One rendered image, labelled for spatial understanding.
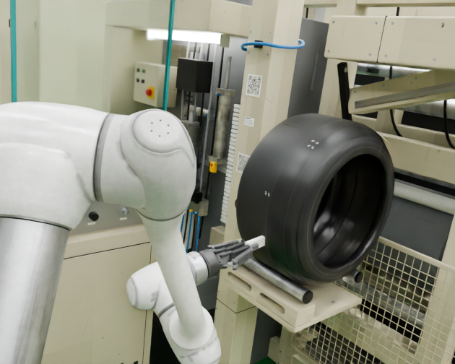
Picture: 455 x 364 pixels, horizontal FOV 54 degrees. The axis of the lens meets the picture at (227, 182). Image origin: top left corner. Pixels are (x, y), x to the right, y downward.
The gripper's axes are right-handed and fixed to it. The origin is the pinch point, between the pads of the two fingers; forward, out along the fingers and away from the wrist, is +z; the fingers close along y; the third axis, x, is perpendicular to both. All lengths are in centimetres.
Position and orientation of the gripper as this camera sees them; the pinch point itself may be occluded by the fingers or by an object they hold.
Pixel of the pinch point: (255, 243)
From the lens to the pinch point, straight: 135.0
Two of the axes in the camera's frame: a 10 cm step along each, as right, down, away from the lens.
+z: 7.7, -2.2, 5.9
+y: -6.3, -2.8, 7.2
